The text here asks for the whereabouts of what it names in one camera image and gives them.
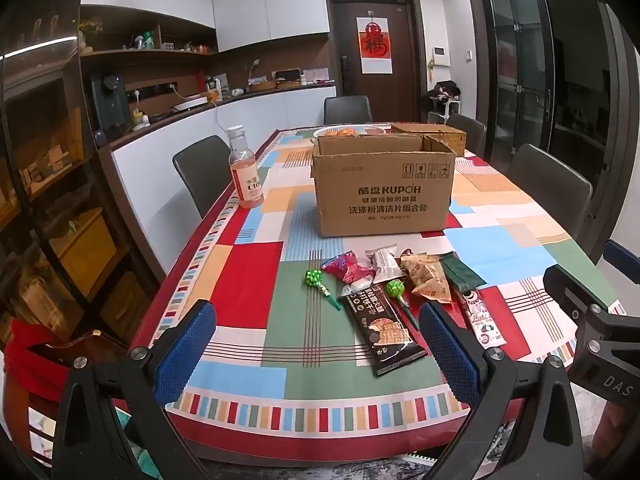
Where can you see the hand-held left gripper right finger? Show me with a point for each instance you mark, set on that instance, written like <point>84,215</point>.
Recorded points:
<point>445,350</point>

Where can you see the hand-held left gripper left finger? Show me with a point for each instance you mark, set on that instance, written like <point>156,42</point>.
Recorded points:
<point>192,340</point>

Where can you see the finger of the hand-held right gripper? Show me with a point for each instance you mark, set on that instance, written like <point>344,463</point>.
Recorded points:
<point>567,290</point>
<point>625,257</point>

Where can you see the green lollipop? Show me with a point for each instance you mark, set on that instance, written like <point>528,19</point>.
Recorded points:
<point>314,277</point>
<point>395,290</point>

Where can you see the brown cardboard box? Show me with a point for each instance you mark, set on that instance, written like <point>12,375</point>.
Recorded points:
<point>382,200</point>

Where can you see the long pink white snack packet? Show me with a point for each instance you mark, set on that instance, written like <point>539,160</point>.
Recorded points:
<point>482,320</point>

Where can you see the tan snack packet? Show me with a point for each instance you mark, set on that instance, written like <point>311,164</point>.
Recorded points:
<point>420,266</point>
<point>432,287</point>

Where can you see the black biscuit packet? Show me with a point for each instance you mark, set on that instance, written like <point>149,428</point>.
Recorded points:
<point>380,332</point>

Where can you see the dark green snack packet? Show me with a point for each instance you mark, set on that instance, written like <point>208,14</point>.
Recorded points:
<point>462,275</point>

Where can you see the dark grey dining chair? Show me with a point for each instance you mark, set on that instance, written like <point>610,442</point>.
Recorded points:
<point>207,170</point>
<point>347,109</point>
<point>550,185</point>
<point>467,130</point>

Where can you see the colourful patchwork tablecloth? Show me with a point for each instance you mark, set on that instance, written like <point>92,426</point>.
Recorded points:
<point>300,350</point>

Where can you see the small white candy packet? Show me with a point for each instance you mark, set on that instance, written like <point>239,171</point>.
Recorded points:
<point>352,290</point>

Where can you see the pink blue candy packet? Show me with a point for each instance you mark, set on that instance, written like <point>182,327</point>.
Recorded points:
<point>345,267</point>

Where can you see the yellow storage box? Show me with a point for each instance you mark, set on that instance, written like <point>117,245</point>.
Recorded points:
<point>82,250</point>

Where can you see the red wooden chair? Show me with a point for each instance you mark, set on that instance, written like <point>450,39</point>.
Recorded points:
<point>30,345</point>

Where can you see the clear drink bottle pink label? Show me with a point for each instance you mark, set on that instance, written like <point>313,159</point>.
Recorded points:
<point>246,175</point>

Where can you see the white lower cabinets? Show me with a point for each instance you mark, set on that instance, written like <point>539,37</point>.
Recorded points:
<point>165,145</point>

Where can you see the white cabinets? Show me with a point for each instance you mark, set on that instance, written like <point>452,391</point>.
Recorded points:
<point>165,145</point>
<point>260,5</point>

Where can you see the lidded wicker basket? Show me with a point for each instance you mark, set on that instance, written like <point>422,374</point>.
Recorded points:
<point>440,135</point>

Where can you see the white stool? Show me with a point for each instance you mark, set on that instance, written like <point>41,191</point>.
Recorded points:
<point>447,109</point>

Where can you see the dark glass door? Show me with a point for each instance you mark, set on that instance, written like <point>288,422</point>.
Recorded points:
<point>525,60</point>

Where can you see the yellow jar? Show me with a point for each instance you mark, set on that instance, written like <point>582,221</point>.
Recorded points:
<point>140,120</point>

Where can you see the glass display cabinet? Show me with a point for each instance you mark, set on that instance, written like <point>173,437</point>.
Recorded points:
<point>55,160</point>

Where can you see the black bag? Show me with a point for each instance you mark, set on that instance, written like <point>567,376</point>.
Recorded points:
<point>444,90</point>

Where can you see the orange fruit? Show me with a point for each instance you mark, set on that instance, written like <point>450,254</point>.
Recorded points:
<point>345,133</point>

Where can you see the white plastic fruit basket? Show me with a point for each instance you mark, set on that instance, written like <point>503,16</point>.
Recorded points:
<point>325,133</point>

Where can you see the black water dispenser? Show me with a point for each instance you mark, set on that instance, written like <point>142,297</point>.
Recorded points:
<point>110,102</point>

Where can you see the black power strip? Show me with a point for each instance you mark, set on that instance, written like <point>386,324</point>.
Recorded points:
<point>150,92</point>

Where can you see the white intercom panel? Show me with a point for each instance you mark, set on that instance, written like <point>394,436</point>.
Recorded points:
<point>441,56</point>

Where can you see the white desk lamp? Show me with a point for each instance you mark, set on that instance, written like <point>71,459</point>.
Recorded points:
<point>254,67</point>

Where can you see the dark brown door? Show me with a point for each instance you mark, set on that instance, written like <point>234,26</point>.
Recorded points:
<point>402,60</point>

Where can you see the green bottle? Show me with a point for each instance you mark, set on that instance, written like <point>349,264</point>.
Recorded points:
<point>149,40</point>

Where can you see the yellow flowers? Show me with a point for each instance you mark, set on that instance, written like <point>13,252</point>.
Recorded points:
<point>89,30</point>

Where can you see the white upper cabinets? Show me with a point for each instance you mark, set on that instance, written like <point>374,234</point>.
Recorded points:
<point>260,5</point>

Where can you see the red white wall calendar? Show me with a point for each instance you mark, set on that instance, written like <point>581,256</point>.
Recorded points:
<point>373,42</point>

